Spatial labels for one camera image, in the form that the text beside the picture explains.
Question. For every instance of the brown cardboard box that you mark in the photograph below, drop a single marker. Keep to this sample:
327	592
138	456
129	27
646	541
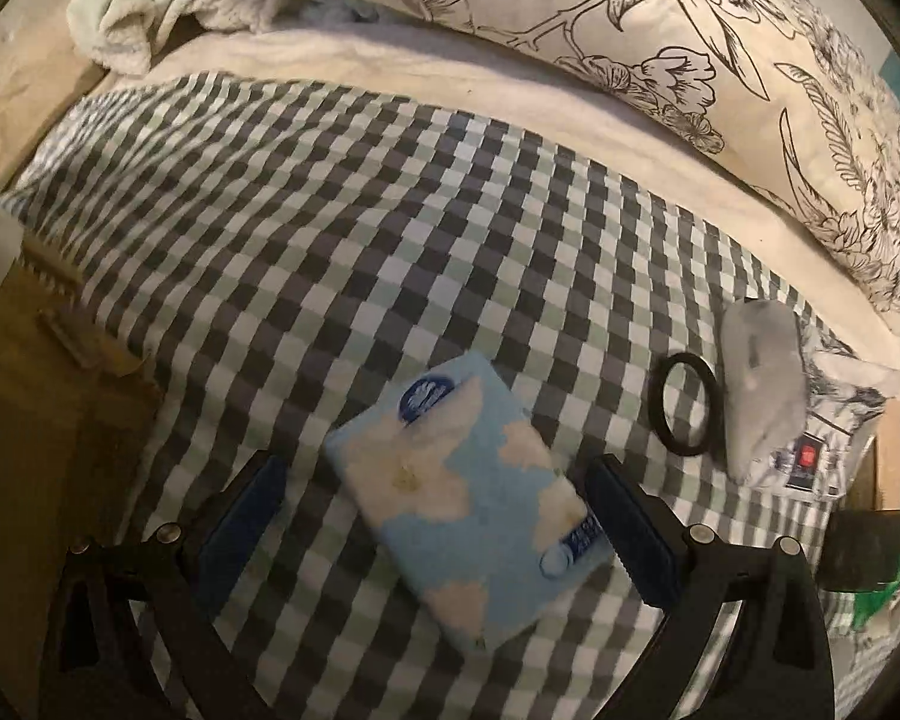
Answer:
30	427

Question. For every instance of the floral pillow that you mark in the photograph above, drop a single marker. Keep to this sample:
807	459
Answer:
645	0

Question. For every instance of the light green towel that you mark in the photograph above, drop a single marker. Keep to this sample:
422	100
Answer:
135	0

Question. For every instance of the yellow paper box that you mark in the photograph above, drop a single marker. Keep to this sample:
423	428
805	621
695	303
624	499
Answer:
889	457

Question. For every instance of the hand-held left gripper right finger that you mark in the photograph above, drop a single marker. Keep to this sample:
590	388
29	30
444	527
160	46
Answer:
637	532

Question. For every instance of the green snack packet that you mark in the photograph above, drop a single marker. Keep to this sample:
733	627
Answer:
881	607

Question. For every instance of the blue tissue pack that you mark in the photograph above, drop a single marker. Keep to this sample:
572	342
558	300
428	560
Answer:
465	502

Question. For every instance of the floral tissue pack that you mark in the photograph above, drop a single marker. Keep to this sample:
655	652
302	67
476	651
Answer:
765	390

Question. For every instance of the checkered blanket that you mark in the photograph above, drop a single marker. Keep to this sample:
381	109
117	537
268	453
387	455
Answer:
345	240

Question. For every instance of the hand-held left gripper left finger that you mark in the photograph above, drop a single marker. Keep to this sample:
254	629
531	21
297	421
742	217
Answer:
244	521

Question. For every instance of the white beaded fabric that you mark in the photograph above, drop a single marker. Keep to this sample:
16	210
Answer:
30	90

